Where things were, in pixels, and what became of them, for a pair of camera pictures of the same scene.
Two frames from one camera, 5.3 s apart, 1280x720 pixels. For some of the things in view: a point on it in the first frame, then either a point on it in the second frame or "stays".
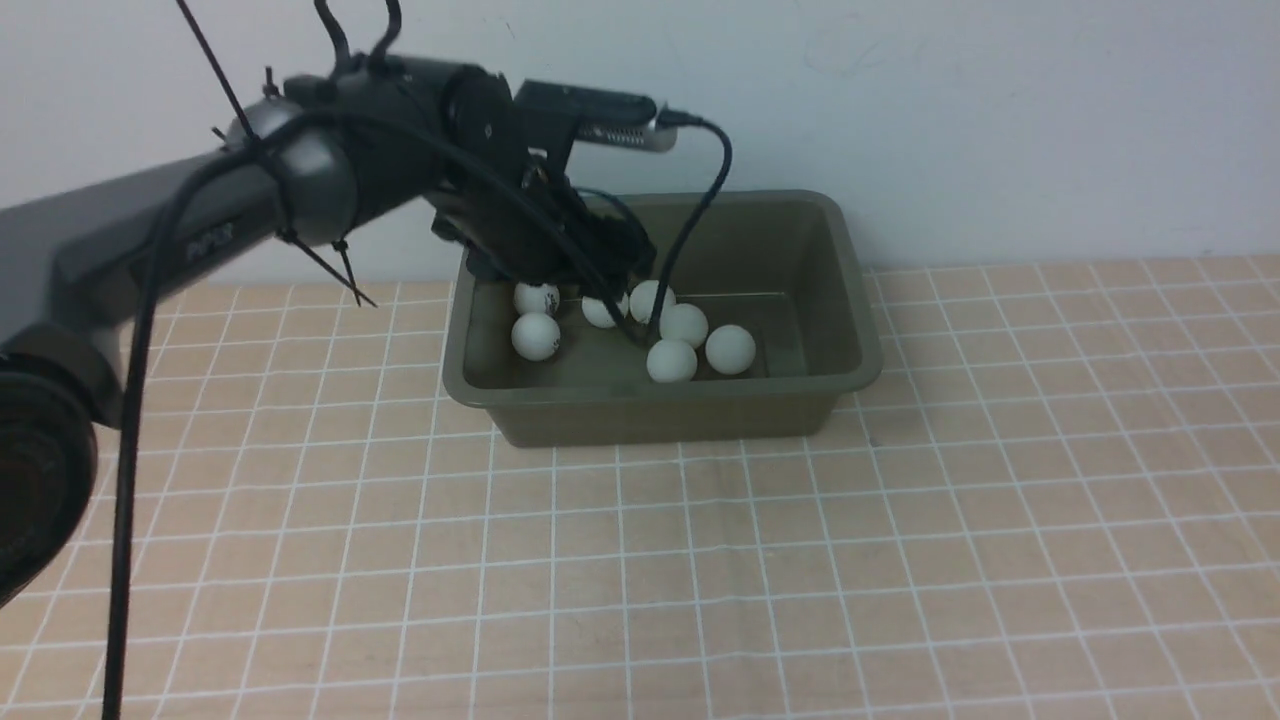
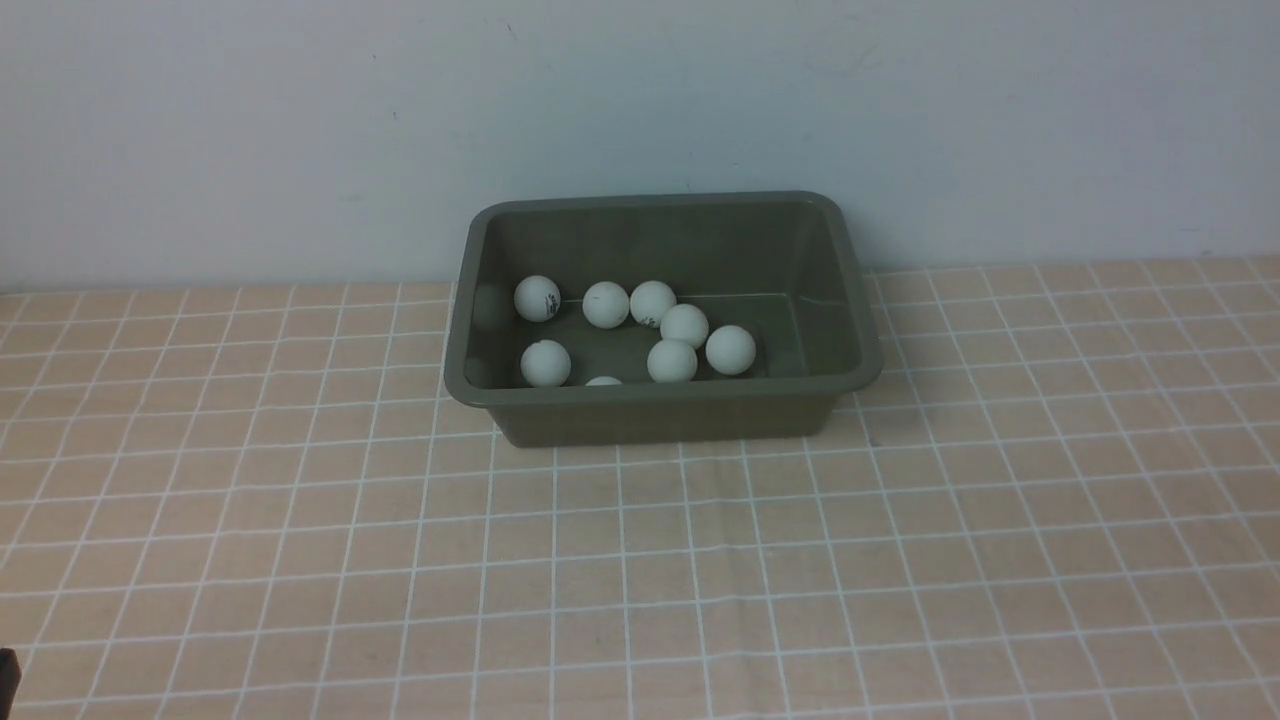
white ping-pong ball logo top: (598, 314) stays
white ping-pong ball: (535, 336) to (545, 363)
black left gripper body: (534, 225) to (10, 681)
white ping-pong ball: (683, 322) stays
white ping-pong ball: (642, 299) stays
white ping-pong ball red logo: (541, 298) stays
